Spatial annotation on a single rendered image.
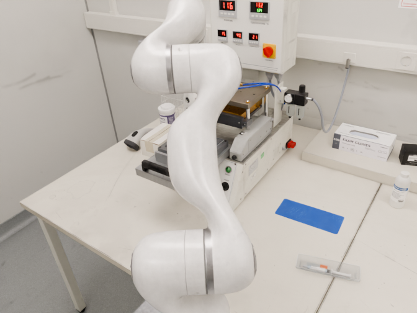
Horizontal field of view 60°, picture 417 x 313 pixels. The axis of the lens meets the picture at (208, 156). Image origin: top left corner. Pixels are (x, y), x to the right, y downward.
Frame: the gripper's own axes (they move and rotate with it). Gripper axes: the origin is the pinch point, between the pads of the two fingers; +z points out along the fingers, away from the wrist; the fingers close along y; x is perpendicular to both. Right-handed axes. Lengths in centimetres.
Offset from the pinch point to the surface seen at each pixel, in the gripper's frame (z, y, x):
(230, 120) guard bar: 1.1, 11.5, -6.7
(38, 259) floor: 104, -30, 108
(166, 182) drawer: 8.5, -23.6, -3.3
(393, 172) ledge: 25, 43, -62
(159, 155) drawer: 4.6, -16.7, 5.3
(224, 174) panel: 17.3, -0.4, -10.7
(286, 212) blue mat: 29.5, 5.1, -34.1
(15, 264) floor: 104, -40, 118
